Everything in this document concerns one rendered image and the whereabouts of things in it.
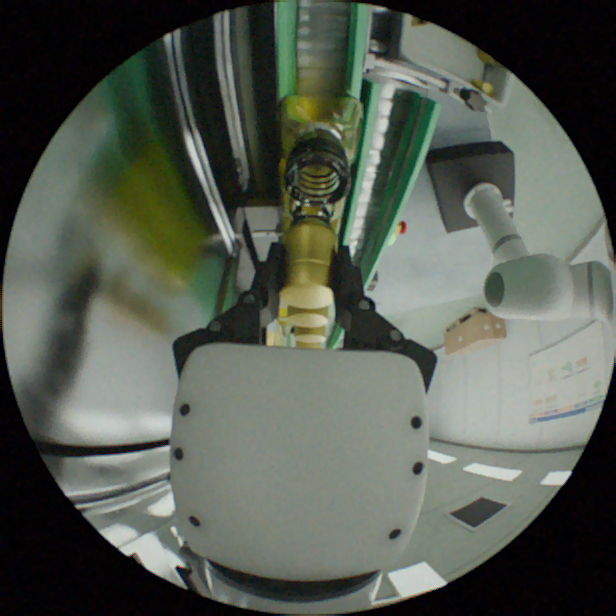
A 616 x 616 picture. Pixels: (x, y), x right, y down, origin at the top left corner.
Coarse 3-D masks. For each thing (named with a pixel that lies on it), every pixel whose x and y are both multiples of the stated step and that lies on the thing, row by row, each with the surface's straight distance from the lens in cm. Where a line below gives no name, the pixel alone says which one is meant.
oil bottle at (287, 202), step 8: (280, 168) 18; (280, 176) 17; (280, 184) 17; (280, 192) 18; (280, 200) 19; (288, 200) 17; (344, 200) 18; (288, 208) 18; (336, 208) 18; (288, 216) 19; (336, 216) 18
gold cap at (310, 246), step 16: (304, 224) 14; (320, 224) 14; (288, 240) 14; (304, 240) 13; (320, 240) 13; (336, 240) 14; (288, 256) 13; (304, 256) 12; (320, 256) 12; (336, 256) 14; (288, 272) 12; (304, 272) 12; (320, 272) 12; (336, 272) 13; (288, 288) 12; (304, 288) 12; (320, 288) 12; (336, 288) 12; (288, 304) 14; (304, 304) 14; (320, 304) 13
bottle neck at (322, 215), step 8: (296, 208) 16; (304, 208) 15; (312, 208) 15; (320, 208) 15; (328, 208) 16; (296, 216) 15; (304, 216) 15; (312, 216) 14; (320, 216) 15; (328, 216) 16; (328, 224) 15
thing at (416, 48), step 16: (416, 32) 50; (432, 32) 52; (448, 32) 54; (400, 48) 40; (416, 48) 49; (432, 48) 50; (448, 48) 52; (464, 48) 54; (416, 64) 42; (432, 64) 50; (448, 64) 51; (464, 64) 53; (480, 64) 56; (464, 80) 53; (496, 80) 54; (512, 80) 52; (496, 96) 52
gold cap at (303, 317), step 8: (288, 312) 18; (296, 312) 17; (304, 312) 17; (312, 312) 17; (320, 312) 17; (328, 312) 18; (288, 320) 18; (296, 320) 18; (304, 320) 18; (312, 320) 18; (320, 320) 18
